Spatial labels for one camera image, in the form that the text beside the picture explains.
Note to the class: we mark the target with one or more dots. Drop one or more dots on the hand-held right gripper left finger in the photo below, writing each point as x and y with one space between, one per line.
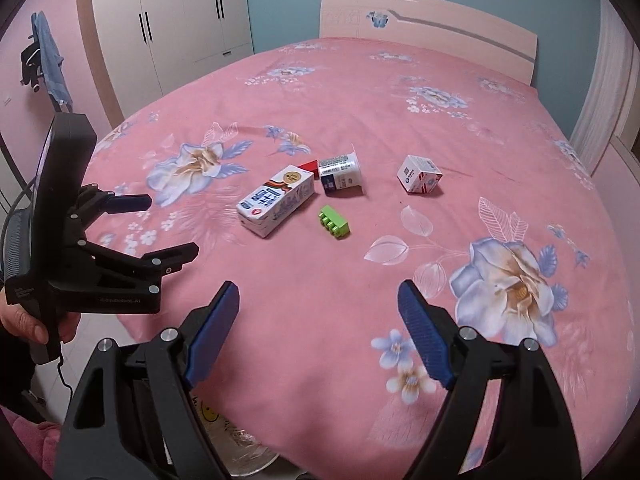
215 330

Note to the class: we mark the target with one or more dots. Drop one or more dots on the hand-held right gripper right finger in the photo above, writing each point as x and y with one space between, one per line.
425 330

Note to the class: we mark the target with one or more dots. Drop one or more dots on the white yogurt cup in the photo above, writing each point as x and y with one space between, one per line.
340 172

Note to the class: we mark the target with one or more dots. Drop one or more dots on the person's left hand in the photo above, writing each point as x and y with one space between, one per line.
22 320

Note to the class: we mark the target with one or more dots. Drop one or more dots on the green toy brick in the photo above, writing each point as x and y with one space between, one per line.
334 220

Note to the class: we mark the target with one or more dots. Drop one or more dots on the pale curtain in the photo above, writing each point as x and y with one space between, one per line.
605 85

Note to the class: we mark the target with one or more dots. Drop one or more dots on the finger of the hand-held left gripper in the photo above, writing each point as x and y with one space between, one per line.
130 202
170 255

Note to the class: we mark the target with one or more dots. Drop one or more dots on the small white and red box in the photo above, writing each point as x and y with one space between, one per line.
419 175

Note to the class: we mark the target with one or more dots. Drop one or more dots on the white smiley waste bin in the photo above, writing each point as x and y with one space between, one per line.
240 445

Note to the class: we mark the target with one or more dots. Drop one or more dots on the pale pink bed headboard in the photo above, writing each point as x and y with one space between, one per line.
425 15

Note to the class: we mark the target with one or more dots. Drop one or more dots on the pink floral blanket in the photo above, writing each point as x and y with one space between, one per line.
350 285

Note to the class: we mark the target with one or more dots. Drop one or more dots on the blue hanging garment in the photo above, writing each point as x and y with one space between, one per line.
50 60

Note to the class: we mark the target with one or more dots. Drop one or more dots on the red toy block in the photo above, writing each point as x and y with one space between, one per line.
311 166

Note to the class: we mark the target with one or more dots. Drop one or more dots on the white wardrobe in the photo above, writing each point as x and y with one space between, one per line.
175 10

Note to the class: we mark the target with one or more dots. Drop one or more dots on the white and blue milk carton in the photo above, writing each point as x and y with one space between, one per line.
275 200

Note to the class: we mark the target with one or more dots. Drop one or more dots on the black hanging item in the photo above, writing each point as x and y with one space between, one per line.
30 67

